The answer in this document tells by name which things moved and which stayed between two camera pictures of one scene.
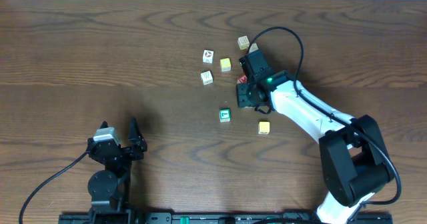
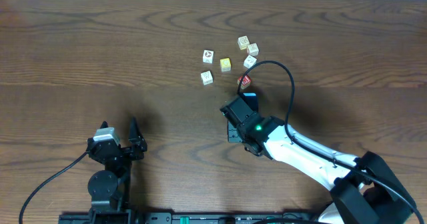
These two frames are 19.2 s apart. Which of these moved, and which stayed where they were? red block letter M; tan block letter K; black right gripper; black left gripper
Moved: black right gripper
Stayed: black left gripper; tan block letter K; red block letter M
